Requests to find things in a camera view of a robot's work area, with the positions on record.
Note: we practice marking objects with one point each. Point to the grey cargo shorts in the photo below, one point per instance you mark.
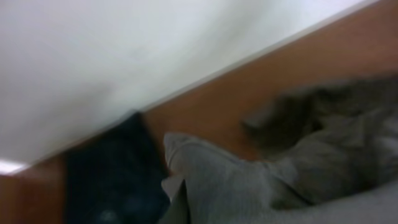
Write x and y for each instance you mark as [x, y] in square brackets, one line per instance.
[330, 156]

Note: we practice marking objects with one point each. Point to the dark navy folded garment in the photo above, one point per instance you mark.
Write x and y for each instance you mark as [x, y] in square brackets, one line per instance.
[116, 178]

